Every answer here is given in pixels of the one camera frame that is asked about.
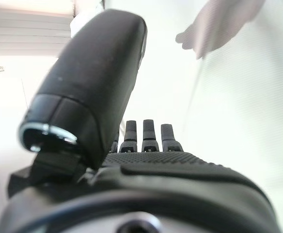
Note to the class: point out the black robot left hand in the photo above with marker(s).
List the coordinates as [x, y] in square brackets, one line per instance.
[95, 72]

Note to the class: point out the beige bed cover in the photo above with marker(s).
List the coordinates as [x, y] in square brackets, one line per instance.
[228, 97]

